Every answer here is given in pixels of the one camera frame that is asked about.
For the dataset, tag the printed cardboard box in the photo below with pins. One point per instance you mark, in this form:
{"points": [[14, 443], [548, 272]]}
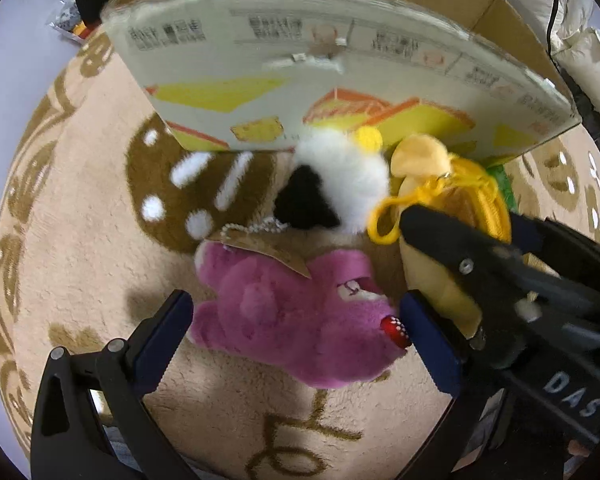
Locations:
{"points": [[330, 60]]}

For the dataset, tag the red and yellow packets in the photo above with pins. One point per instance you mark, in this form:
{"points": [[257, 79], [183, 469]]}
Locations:
{"points": [[85, 30]]}

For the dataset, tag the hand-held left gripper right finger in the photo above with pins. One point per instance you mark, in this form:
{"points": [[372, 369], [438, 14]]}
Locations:
{"points": [[430, 345]]}

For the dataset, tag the yellow plush toy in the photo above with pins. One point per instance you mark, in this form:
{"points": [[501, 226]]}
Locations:
{"points": [[430, 160]]}

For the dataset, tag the white and black plush toy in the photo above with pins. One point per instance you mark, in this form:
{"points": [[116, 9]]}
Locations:
{"points": [[340, 170]]}

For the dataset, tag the clear bag of small things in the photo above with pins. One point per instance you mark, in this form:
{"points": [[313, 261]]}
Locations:
{"points": [[62, 15]]}

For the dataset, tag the pink plush toy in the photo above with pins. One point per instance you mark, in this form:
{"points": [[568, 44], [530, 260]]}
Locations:
{"points": [[290, 325]]}

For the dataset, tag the green tissue pack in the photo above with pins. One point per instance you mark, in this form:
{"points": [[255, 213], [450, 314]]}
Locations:
{"points": [[502, 182]]}

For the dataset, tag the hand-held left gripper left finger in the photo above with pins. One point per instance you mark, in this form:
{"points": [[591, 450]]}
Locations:
{"points": [[162, 345]]}

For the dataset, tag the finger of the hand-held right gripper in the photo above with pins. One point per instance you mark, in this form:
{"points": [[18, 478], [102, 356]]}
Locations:
{"points": [[555, 245], [464, 255]]}

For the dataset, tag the beige patterned blanket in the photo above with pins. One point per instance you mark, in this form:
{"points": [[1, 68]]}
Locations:
{"points": [[80, 240]]}

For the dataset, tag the white padded recliner chair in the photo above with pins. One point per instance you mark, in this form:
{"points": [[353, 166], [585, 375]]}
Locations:
{"points": [[530, 0]]}

